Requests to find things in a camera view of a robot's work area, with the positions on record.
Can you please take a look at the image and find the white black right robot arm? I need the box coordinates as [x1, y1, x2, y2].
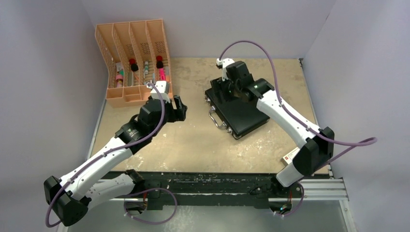
[205, 58, 335, 197]

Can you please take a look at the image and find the red black marker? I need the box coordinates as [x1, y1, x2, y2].
[156, 56, 164, 69]
[129, 58, 139, 72]

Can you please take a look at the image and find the black metal base rail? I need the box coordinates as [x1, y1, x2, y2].
[124, 170, 304, 213]

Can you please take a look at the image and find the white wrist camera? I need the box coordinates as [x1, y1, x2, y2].
[146, 81, 171, 103]
[216, 58, 235, 81]

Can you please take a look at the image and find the pink highlighter marker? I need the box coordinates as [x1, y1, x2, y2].
[158, 68, 166, 81]

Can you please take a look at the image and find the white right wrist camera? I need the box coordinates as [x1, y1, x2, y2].
[216, 58, 235, 81]

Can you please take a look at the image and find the white playing card box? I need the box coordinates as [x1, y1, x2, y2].
[281, 148, 300, 166]

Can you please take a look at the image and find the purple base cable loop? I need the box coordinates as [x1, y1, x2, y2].
[123, 186, 178, 225]

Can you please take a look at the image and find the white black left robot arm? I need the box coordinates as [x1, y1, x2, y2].
[44, 95, 188, 228]

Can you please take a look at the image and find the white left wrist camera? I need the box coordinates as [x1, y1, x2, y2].
[146, 81, 171, 103]

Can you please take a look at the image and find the black aluminium poker case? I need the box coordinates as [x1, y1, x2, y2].
[205, 88, 270, 140]

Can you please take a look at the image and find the peach plastic desk organizer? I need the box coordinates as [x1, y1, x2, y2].
[95, 19, 172, 108]

